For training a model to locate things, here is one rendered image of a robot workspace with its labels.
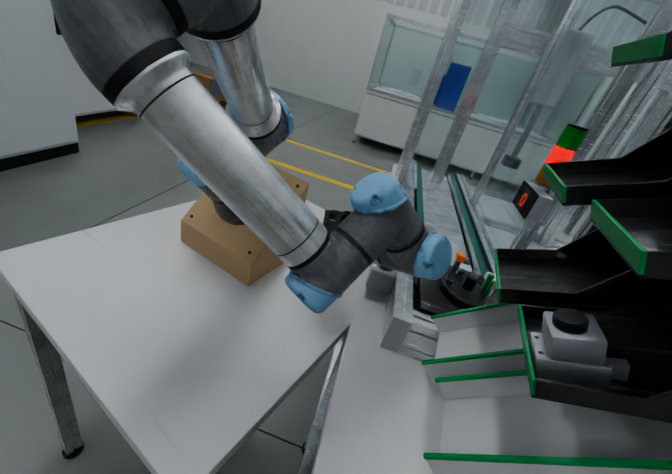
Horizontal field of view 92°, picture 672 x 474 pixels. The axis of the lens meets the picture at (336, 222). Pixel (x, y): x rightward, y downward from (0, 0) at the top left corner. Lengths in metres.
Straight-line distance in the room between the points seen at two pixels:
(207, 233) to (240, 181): 0.55
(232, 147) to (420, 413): 0.62
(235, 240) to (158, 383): 0.36
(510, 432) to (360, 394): 0.29
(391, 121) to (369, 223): 5.36
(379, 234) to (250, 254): 0.46
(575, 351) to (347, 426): 0.42
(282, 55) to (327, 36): 1.27
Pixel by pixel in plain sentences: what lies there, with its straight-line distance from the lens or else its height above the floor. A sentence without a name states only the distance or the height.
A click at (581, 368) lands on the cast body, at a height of 1.23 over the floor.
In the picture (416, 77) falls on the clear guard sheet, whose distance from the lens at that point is 5.73.
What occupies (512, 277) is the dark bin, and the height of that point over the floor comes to 1.20.
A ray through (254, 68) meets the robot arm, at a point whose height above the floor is 1.38.
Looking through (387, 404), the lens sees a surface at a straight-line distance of 0.75.
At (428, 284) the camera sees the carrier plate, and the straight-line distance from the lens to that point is 0.89.
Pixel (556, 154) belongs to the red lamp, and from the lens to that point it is 1.00.
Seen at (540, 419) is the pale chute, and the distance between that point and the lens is 0.57.
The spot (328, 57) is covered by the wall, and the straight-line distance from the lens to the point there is 9.04.
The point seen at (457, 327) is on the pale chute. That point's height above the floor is 1.02.
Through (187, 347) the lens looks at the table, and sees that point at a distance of 0.75.
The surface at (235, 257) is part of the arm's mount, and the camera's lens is 0.86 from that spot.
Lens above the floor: 1.45
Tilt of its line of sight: 28 degrees down
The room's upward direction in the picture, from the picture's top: 16 degrees clockwise
